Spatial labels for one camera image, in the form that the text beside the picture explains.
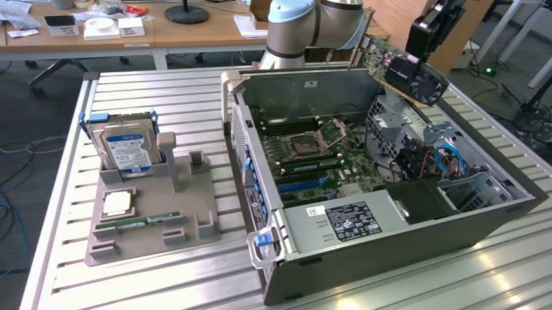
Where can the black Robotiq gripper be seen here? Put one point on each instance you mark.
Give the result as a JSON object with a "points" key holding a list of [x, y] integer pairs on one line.
{"points": [[424, 35]]}

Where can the black Nvidia graphics card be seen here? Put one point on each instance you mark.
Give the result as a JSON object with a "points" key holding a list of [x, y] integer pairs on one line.
{"points": [[413, 74]]}

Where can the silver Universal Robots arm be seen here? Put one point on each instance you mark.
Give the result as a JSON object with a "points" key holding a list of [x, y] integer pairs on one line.
{"points": [[293, 32]]}

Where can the white box with red button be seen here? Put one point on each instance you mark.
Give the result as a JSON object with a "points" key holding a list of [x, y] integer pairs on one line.
{"points": [[469, 55]]}

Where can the wooden cabinet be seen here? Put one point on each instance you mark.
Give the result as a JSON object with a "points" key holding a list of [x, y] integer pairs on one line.
{"points": [[479, 32]]}

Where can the black device with green light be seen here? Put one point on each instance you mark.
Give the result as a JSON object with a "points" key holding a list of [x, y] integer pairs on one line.
{"points": [[489, 71]]}

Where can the perforated metal disk bay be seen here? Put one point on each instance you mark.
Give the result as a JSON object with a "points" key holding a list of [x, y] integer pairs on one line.
{"points": [[388, 122]]}

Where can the black tripod stand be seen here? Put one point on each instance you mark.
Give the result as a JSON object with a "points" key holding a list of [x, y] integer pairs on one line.
{"points": [[535, 103]]}

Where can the metal socket cover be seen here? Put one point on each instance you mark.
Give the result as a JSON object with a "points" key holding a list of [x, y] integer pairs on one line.
{"points": [[334, 132]]}

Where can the brown cardboard box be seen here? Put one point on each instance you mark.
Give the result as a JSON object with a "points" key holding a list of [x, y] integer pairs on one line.
{"points": [[258, 9]]}

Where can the white paper stack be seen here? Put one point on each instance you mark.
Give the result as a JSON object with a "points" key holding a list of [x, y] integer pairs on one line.
{"points": [[250, 27]]}

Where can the CPU socket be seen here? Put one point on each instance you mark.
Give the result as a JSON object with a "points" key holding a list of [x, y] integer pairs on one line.
{"points": [[306, 145]]}

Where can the green motherboard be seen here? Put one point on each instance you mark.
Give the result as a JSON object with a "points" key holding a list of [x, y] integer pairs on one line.
{"points": [[353, 171]]}

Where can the grey metal disk bay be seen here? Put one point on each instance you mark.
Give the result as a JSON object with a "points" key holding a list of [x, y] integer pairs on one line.
{"points": [[475, 190]]}

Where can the wooden office desk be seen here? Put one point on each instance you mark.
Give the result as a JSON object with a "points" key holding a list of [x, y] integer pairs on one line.
{"points": [[194, 35], [51, 43]]}

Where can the long PCIe expansion slot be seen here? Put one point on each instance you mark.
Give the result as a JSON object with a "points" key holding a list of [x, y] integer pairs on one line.
{"points": [[302, 185]]}

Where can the black round lamp base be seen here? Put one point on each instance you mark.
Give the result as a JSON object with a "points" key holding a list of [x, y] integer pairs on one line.
{"points": [[187, 15]]}

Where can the blue card retention clip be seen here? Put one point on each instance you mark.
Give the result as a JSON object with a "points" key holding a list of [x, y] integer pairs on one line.
{"points": [[257, 191], [261, 202], [254, 179], [247, 164]]}

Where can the grey power supply unit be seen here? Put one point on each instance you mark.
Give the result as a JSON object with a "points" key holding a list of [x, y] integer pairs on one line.
{"points": [[310, 232]]}

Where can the dark grey PC case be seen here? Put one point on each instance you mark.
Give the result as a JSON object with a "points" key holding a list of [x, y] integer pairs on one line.
{"points": [[388, 252]]}

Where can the red packet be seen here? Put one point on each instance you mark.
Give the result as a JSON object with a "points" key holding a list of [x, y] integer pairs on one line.
{"points": [[134, 10]]}

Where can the plain white box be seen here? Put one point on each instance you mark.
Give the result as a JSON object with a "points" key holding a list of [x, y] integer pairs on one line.
{"points": [[130, 27]]}

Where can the dark small object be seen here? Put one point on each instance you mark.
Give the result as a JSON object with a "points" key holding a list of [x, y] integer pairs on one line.
{"points": [[112, 9]]}

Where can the blue case release latch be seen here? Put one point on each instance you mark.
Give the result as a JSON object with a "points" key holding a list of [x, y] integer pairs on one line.
{"points": [[261, 240]]}

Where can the flat white box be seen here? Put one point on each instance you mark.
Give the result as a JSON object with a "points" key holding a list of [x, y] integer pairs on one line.
{"points": [[103, 35]]}

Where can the white tape roll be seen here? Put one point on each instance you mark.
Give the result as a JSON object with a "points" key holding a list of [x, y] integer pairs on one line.
{"points": [[99, 23]]}

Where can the hard disk with blue caddy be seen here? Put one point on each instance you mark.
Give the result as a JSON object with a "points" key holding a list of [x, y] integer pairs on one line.
{"points": [[125, 151]]}

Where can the clear plastic wrap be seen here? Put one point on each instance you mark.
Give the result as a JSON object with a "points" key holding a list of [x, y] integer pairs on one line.
{"points": [[88, 14]]}

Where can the white bowl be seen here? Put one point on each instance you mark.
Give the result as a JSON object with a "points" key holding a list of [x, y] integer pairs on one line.
{"points": [[82, 3]]}

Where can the grey parts rack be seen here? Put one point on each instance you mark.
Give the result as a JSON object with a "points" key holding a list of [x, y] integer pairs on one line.
{"points": [[151, 206]]}

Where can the grey cup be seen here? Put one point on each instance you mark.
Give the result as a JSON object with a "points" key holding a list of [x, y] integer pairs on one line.
{"points": [[62, 4]]}

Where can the white box with black top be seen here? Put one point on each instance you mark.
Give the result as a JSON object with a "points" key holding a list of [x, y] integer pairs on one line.
{"points": [[60, 22]]}

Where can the black chair base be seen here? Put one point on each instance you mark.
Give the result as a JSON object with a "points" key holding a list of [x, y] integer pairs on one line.
{"points": [[56, 69]]}

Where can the silver CPU chip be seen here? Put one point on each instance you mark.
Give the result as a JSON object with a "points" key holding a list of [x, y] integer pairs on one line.
{"points": [[116, 204]]}

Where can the white card with red print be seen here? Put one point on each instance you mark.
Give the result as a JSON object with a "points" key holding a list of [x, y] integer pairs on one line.
{"points": [[22, 33]]}

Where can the crumpled grey plastic bag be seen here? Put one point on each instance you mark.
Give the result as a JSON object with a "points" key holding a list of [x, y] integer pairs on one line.
{"points": [[15, 16]]}

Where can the white table frame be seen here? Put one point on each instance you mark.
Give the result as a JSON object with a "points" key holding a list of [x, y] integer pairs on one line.
{"points": [[484, 46]]}

